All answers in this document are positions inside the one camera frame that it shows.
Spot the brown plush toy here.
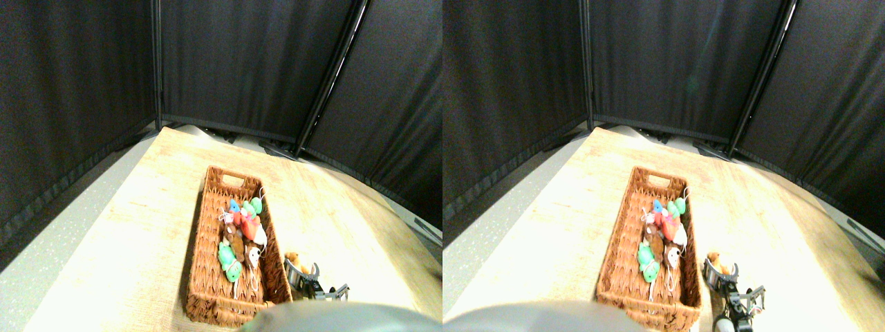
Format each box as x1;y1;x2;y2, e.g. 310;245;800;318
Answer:
223;228;246;264
644;228;666;264

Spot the red plush toy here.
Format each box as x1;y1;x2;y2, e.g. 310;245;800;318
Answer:
655;211;685;243
234;211;265;243

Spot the green plush toy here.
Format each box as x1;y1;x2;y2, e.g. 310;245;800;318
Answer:
217;242;243;283
667;188;689;216
243;188;266;216
637;242;662;283

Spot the brown wicker basket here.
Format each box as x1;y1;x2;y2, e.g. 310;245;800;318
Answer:
185;166;295;327
596;166;702;331

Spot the curtain stand foot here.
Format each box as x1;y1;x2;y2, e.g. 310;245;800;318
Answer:
632;126;673;143
259;140;300;160
199;126;240;143
844;219;885;248
413;217;443;244
692;140;734;160

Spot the curtain stand pole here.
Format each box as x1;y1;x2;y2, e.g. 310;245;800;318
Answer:
579;0;596;132
727;0;800;157
150;0;166;132
293;0;371;157

